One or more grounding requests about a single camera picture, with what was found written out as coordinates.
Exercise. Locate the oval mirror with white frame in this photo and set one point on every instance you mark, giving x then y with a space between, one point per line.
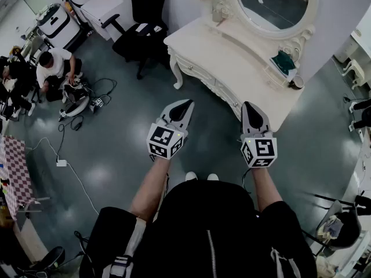
272 7

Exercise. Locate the white cabinet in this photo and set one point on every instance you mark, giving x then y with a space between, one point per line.
101 10

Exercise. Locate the person's left forearm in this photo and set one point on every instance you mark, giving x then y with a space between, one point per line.
149 190

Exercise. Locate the white vanity dressing table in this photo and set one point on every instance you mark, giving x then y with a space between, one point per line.
229 59

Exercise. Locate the grey chair with clutter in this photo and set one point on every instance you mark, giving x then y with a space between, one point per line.
342 227

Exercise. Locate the clear glass jar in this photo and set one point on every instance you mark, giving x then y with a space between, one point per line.
220 13

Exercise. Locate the person's right forearm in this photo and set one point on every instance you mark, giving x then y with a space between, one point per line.
265 188

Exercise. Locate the person's white shoe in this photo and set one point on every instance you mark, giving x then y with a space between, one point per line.
191 176
213 177

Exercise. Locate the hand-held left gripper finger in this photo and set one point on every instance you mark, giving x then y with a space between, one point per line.
179 111

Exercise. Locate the checkered tablecloth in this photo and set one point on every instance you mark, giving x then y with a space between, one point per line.
14 172

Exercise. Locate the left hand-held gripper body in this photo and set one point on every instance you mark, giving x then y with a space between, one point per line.
162 143

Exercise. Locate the white cup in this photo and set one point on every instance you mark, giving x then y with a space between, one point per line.
298 82

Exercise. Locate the person's black jacket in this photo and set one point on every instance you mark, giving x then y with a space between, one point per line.
208 230

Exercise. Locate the white carved side furniture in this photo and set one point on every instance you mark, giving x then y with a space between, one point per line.
355 68

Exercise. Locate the dark green pouch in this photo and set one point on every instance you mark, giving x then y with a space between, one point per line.
283 62

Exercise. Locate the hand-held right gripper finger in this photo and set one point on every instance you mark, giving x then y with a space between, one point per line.
253 119

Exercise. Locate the white power strip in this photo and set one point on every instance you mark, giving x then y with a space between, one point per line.
61 163

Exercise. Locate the black round stool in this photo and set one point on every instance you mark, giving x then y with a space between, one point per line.
50 258

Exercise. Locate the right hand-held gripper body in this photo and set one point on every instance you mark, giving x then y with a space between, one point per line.
261 152

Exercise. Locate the round white robot base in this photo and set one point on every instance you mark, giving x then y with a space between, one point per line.
76 106

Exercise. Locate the black office chair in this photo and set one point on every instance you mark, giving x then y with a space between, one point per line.
146 13

